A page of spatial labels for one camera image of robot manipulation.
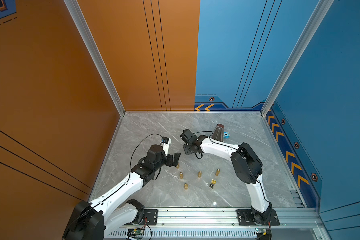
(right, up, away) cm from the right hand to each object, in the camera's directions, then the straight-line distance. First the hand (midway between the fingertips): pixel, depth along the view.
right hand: (188, 147), depth 97 cm
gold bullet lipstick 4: (+16, -12, -12) cm, 24 cm away
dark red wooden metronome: (+17, +10, -10) cm, 22 cm away
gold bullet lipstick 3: (+6, -13, -13) cm, 19 cm away
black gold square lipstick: (+14, -20, -8) cm, 26 cm away
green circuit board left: (-27, -37, -25) cm, 52 cm away
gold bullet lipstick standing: (-2, -18, -17) cm, 25 cm away
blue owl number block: (+27, +8, +8) cm, 29 cm away
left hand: (-9, +1, -14) cm, 16 cm away
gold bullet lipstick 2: (-5, -14, -13) cm, 19 cm away
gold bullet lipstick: (-7, -10, -7) cm, 14 cm away
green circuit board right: (+35, -36, -27) cm, 57 cm away
